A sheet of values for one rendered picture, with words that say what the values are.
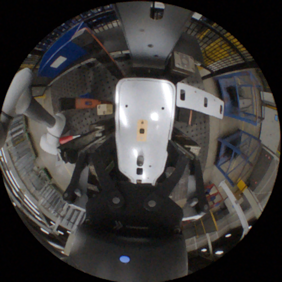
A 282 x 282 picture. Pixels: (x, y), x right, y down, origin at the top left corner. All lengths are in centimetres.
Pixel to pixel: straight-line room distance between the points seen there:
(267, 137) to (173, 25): 783
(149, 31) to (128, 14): 6
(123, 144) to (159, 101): 22
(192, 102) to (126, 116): 27
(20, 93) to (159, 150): 65
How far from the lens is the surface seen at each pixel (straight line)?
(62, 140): 30
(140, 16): 21
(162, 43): 26
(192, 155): 28
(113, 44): 42
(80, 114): 82
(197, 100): 38
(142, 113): 30
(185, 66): 32
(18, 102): 48
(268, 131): 780
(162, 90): 31
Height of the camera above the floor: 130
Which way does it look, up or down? 67 degrees down
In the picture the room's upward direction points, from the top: 172 degrees counter-clockwise
